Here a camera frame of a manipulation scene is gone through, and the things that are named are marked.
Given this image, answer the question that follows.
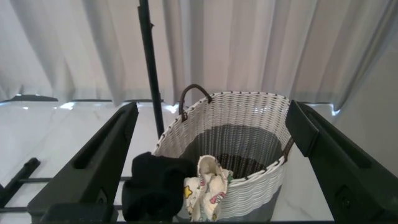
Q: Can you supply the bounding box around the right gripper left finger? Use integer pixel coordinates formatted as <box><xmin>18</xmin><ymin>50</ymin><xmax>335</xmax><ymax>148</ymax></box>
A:
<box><xmin>27</xmin><ymin>101</ymin><xmax>139</xmax><ymax>223</ymax></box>

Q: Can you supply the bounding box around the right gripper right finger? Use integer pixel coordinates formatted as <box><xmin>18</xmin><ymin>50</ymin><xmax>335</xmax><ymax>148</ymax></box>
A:
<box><xmin>285</xmin><ymin>99</ymin><xmax>398</xmax><ymax>223</ymax></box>

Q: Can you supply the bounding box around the cream printed garment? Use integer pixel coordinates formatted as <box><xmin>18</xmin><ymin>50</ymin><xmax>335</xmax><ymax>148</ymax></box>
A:
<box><xmin>183</xmin><ymin>154</ymin><xmax>234</xmax><ymax>222</ymax></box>

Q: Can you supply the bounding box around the black clothes rack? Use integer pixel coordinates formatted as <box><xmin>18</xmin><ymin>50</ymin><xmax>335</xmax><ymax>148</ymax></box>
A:
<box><xmin>0</xmin><ymin>0</ymin><xmax>165</xmax><ymax>215</ymax></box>

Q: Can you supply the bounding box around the white laundry basket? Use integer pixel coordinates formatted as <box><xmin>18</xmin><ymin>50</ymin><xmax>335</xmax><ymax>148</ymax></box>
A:
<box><xmin>152</xmin><ymin>83</ymin><xmax>295</xmax><ymax>222</ymax></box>

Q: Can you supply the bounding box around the black garment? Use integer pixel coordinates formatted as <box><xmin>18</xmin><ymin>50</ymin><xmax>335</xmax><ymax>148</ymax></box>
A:
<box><xmin>121</xmin><ymin>151</ymin><xmax>198</xmax><ymax>222</ymax></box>

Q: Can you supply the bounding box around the white curtain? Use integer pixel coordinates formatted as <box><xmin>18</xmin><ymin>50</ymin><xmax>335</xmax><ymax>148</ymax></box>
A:
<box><xmin>0</xmin><ymin>0</ymin><xmax>398</xmax><ymax>111</ymax></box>

